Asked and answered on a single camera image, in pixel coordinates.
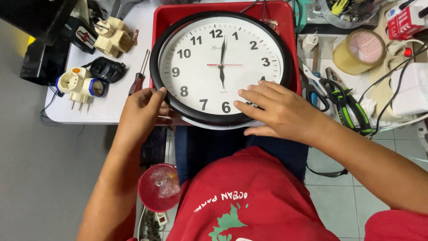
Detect person's red shirt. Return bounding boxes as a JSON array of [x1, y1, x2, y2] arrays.
[[127, 146, 428, 241]]

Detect white blue plug adapter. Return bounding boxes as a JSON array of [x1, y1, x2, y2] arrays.
[[55, 66, 106, 110]]

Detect clear plastic wrapper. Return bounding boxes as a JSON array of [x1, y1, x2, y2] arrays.
[[150, 167, 181, 199]]

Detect blue handled cutter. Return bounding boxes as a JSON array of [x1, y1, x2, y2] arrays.
[[310, 44, 320, 107]]

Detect green black pliers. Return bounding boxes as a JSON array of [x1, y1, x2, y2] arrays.
[[325, 67, 372, 136]]

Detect white power adapter block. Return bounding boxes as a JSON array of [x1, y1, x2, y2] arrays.
[[390, 62, 428, 117]]

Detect black box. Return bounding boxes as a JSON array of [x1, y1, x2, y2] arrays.
[[0, 0, 79, 86]]

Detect black cable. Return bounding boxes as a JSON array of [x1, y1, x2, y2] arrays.
[[358, 40, 428, 136]]

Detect red plastic tray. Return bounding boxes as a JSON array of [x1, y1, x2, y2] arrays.
[[150, 1, 302, 127]]

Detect red round bowl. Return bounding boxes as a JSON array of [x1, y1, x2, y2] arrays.
[[138, 163, 182, 213]]

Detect person's right hand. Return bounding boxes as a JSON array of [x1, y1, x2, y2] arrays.
[[233, 80, 326, 147]]

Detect black plug adapter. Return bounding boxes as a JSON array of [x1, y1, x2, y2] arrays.
[[82, 56, 127, 84]]

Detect clear packing tape roll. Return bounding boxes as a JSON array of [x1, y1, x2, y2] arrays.
[[333, 29, 387, 76]]

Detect white small plug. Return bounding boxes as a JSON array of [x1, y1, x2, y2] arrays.
[[302, 32, 319, 52]]

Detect red white box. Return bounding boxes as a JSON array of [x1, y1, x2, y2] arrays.
[[385, 3, 428, 41]]

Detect clear container of parts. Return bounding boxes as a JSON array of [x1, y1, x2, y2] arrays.
[[316, 0, 382, 29]]

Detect person's dark blue trousers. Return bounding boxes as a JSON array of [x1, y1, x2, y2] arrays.
[[174, 125, 309, 185]]

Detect round black wall clock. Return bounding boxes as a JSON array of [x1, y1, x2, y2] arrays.
[[149, 10, 293, 130]]

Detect cream multi plug adapter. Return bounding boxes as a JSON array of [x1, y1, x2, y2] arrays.
[[93, 17, 134, 58]]

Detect person's left hand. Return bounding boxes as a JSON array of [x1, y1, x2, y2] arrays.
[[121, 87, 175, 138]]

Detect red handled screwdriver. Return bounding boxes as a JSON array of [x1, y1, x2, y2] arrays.
[[128, 49, 150, 96]]

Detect black handled scissors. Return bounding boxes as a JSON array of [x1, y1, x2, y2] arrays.
[[298, 58, 346, 112]]

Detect black battery block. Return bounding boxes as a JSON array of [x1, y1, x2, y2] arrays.
[[63, 16, 98, 55]]

